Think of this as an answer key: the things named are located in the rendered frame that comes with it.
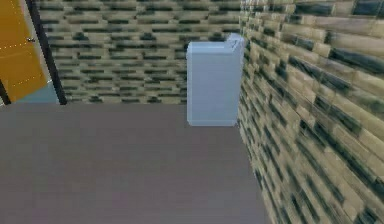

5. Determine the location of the pale blue washing machine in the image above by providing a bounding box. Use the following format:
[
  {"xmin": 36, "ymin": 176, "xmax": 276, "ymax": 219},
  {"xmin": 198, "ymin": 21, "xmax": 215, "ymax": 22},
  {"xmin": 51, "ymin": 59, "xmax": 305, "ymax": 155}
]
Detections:
[{"xmin": 185, "ymin": 32, "xmax": 247, "ymax": 128}]

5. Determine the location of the orange room door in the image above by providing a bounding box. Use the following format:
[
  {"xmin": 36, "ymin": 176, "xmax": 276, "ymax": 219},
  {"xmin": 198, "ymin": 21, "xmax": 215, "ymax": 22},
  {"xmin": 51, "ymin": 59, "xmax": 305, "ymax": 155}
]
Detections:
[{"xmin": 0, "ymin": 0, "xmax": 49, "ymax": 103}]

